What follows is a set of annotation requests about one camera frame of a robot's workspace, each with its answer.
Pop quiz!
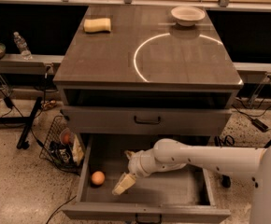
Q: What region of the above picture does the black table leg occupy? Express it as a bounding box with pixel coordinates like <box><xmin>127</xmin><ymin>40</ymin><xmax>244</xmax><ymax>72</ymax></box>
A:
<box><xmin>214</xmin><ymin>135</ymin><xmax>232</xmax><ymax>189</ymax></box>
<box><xmin>17</xmin><ymin>97</ymin><xmax>42</xmax><ymax>149</ymax></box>

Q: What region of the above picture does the grey side shelf left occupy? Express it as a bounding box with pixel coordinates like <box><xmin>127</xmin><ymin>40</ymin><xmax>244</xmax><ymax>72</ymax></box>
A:
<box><xmin>0</xmin><ymin>54</ymin><xmax>64</xmax><ymax>75</ymax></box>

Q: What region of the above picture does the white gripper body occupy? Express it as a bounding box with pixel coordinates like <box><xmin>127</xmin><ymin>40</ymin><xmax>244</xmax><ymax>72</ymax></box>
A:
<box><xmin>128</xmin><ymin>149</ymin><xmax>185</xmax><ymax>179</ymax></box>

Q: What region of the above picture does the yellow sponge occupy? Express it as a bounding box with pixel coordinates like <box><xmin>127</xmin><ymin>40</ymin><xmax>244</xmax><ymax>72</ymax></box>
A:
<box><xmin>83</xmin><ymin>18</ymin><xmax>111</xmax><ymax>33</ymax></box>

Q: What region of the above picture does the clear plastic water bottle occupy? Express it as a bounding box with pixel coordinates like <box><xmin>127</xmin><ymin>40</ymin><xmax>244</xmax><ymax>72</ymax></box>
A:
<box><xmin>13</xmin><ymin>32</ymin><xmax>33</xmax><ymax>60</ymax></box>

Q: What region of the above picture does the open grey lower drawer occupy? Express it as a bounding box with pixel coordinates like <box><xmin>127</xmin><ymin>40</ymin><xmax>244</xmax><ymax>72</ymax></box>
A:
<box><xmin>63</xmin><ymin>134</ymin><xmax>230</xmax><ymax>224</ymax></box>

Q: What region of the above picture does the grey drawer cabinet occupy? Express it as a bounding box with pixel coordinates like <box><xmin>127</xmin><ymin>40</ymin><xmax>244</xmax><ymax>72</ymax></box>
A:
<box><xmin>52</xmin><ymin>4</ymin><xmax>244</xmax><ymax>147</ymax></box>

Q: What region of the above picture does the black wire basket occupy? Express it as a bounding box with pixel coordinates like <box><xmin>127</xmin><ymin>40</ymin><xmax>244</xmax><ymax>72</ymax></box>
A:
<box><xmin>39</xmin><ymin>116</ymin><xmax>80</xmax><ymax>174</ymax></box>

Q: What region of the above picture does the closed grey drawer with handle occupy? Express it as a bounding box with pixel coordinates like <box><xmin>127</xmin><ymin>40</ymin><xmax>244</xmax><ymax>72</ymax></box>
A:
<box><xmin>62</xmin><ymin>105</ymin><xmax>231</xmax><ymax>136</ymax></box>

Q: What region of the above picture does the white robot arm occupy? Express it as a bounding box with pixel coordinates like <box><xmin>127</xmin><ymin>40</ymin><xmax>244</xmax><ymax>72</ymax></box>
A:
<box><xmin>112</xmin><ymin>138</ymin><xmax>271</xmax><ymax>224</ymax></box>

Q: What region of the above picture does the orange fruit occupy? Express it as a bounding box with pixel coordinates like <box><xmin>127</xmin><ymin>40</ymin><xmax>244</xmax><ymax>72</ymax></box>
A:
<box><xmin>91</xmin><ymin>171</ymin><xmax>106</xmax><ymax>186</ymax></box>

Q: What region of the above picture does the orange ball in basket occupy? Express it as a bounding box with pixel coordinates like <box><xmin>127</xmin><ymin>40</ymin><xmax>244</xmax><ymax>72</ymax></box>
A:
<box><xmin>62</xmin><ymin>133</ymin><xmax>70</xmax><ymax>145</ymax></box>

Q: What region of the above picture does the black power adapter right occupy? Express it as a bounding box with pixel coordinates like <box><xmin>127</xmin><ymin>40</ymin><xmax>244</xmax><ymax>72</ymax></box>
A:
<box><xmin>251</xmin><ymin>119</ymin><xmax>268</xmax><ymax>133</ymax></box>

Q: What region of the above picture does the black table leg right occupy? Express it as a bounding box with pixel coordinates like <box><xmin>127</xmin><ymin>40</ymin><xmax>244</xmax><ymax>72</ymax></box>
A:
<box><xmin>214</xmin><ymin>135</ymin><xmax>232</xmax><ymax>189</ymax></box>

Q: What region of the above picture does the white bowl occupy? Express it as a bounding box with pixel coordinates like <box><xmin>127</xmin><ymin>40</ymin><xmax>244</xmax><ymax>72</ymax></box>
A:
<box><xmin>171</xmin><ymin>7</ymin><xmax>206</xmax><ymax>27</ymax></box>

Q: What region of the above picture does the black table leg left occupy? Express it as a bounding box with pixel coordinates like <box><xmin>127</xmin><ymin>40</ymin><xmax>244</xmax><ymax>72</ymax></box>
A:
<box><xmin>17</xmin><ymin>97</ymin><xmax>42</xmax><ymax>149</ymax></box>

